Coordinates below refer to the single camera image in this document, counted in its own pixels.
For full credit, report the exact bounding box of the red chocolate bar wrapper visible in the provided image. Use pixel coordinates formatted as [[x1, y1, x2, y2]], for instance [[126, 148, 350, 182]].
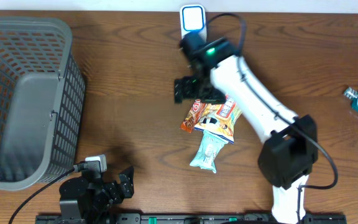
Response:
[[180, 99, 207, 133]]

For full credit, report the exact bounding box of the yellow snack bag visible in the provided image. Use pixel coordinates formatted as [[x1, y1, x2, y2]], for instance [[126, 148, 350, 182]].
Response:
[[195, 95, 242, 144]]

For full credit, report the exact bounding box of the light teal snack packet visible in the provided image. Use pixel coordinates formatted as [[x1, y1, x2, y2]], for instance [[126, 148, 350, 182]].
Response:
[[190, 130, 228, 174]]

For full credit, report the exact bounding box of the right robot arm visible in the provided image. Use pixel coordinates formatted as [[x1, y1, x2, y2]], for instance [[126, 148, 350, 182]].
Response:
[[174, 31, 318, 223]]

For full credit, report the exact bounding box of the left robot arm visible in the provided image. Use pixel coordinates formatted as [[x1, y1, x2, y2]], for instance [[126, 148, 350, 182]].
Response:
[[57, 164, 134, 224]]

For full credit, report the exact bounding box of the white barcode scanner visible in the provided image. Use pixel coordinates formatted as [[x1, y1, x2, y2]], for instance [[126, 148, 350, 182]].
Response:
[[179, 4, 207, 42]]

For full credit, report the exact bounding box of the gray plastic basket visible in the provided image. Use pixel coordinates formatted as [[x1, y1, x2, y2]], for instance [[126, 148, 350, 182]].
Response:
[[0, 17, 86, 191]]

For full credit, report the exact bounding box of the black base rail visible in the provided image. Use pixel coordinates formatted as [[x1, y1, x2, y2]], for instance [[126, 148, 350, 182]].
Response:
[[35, 212, 347, 224]]

